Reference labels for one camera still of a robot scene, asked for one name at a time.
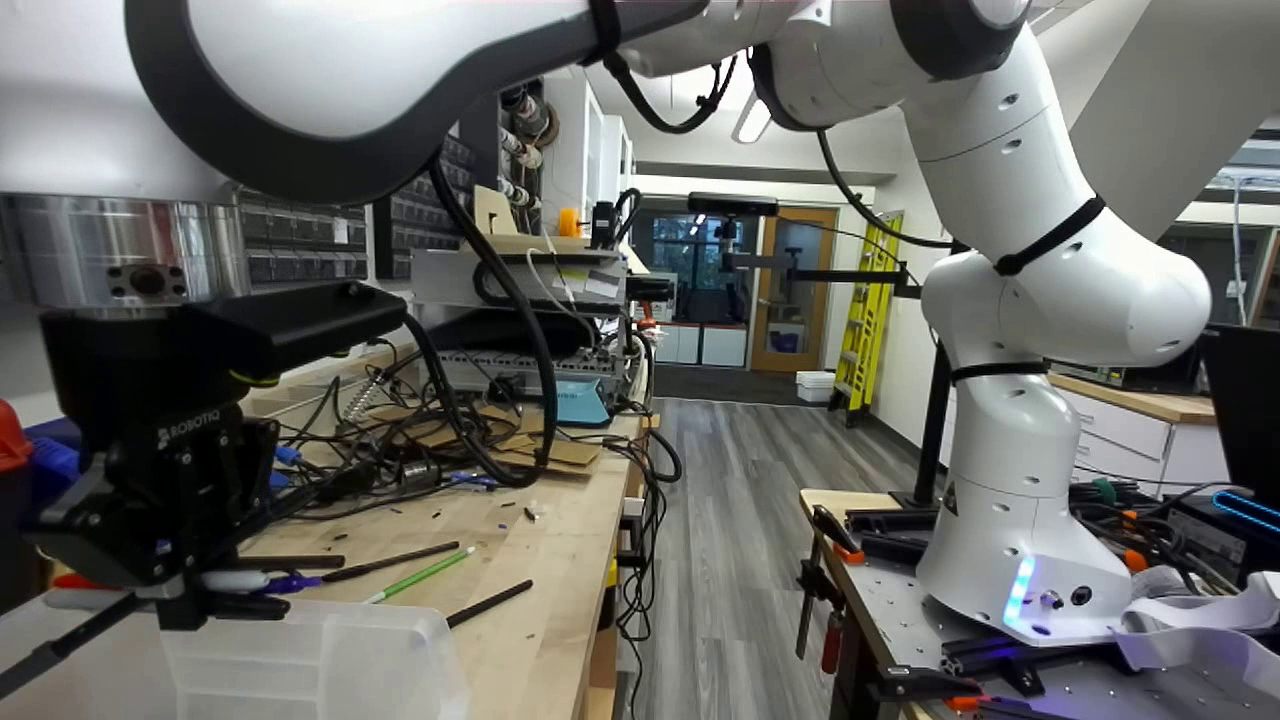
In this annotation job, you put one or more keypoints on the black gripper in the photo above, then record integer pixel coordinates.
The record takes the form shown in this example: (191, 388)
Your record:
(144, 384)

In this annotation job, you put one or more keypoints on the red capped marker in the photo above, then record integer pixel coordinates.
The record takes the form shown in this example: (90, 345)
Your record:
(75, 581)

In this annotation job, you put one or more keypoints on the blue marker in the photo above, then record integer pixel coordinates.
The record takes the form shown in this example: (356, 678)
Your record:
(290, 581)

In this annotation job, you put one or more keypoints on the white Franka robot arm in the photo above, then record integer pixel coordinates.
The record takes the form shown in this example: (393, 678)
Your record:
(1040, 292)

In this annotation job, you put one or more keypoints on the clear plastic box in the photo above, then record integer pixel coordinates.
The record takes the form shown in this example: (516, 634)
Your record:
(312, 665)

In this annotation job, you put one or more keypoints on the teal box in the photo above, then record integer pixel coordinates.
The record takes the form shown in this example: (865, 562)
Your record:
(582, 402)

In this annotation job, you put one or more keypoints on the blue soldering station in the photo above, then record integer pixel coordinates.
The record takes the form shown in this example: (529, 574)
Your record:
(54, 461)

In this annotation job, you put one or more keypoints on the red lidded black toolbox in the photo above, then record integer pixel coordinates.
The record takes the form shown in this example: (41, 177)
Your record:
(11, 438)

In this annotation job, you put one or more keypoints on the green marker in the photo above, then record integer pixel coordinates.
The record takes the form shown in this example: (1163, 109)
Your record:
(421, 574)

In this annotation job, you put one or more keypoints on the small parts drawer organizer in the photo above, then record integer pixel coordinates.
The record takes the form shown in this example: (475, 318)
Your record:
(321, 243)

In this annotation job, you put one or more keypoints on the orange object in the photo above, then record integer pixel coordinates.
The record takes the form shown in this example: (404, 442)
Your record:
(571, 223)

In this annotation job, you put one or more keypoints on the white bucket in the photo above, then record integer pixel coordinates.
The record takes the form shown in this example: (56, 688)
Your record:
(815, 384)

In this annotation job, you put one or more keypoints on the wooden door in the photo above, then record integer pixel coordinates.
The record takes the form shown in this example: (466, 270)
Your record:
(794, 290)

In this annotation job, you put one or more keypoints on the yellow floor sign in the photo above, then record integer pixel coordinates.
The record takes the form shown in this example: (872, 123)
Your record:
(870, 314)

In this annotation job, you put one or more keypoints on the grey robot mounting plate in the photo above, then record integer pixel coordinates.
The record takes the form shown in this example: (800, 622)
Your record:
(904, 641)

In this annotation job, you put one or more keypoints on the black stand pole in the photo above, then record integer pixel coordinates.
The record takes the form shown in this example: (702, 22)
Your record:
(936, 427)

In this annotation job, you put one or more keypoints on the black laptop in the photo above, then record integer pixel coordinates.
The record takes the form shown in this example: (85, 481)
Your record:
(1244, 413)

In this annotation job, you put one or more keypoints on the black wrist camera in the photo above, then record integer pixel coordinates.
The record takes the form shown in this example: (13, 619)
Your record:
(312, 320)

